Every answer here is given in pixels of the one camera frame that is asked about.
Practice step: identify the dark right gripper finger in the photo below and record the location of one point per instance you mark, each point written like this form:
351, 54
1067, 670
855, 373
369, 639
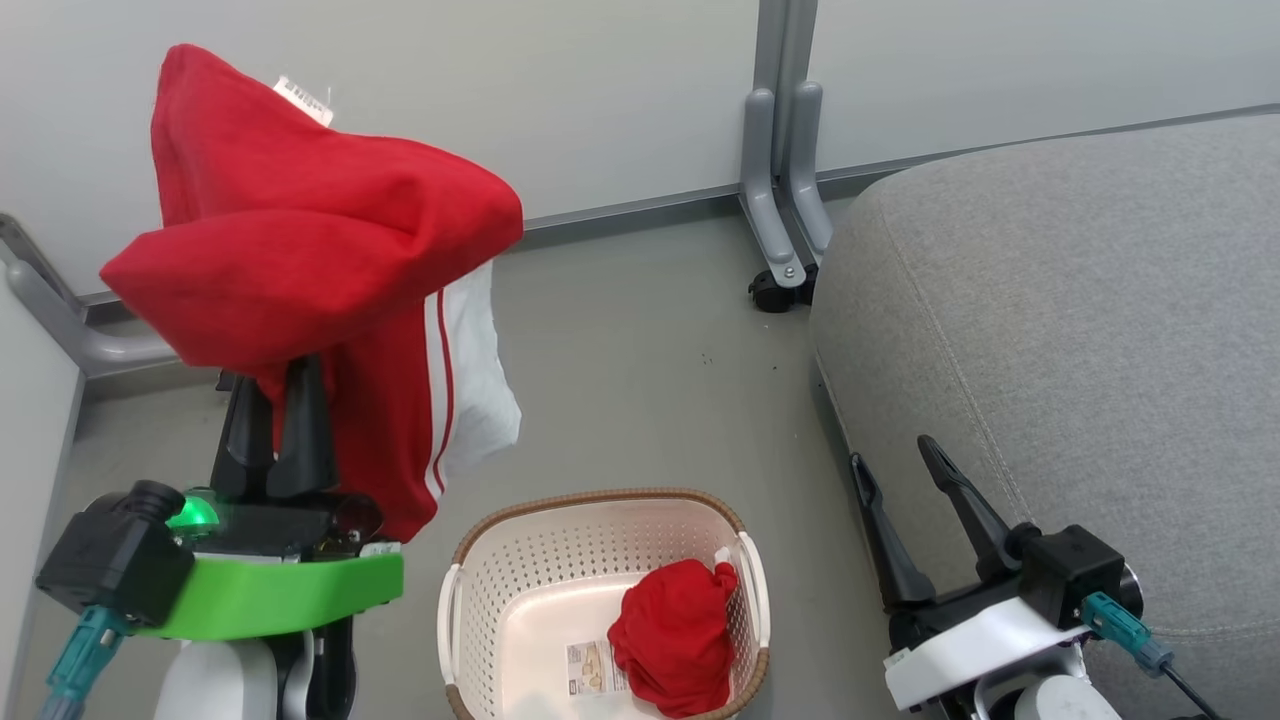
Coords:
888, 545
968, 505

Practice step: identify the grey fabric sofa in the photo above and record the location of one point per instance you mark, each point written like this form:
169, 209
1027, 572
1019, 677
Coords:
1080, 330

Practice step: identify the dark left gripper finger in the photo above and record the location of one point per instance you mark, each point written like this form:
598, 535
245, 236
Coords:
243, 445
305, 430

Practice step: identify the white perforated laundry basket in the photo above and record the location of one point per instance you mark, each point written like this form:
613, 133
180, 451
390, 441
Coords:
520, 590

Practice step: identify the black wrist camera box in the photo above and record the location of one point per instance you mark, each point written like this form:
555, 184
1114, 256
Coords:
1075, 570
115, 565

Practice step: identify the red and white garment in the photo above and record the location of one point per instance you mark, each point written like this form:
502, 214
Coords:
300, 230

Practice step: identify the black caster wheel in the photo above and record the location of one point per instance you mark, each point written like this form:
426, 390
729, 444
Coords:
775, 292

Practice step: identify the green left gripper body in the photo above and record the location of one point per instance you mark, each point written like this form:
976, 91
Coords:
270, 595

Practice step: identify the grey partition stand foot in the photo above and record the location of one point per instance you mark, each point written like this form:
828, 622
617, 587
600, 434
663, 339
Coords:
775, 180
70, 320

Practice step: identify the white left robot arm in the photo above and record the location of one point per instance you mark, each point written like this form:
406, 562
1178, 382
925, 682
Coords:
230, 680

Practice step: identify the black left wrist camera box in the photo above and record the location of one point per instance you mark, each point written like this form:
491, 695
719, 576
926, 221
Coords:
115, 565

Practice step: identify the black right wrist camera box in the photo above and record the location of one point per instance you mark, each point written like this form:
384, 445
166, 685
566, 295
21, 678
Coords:
1075, 570

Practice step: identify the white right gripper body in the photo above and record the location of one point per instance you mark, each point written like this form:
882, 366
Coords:
975, 645

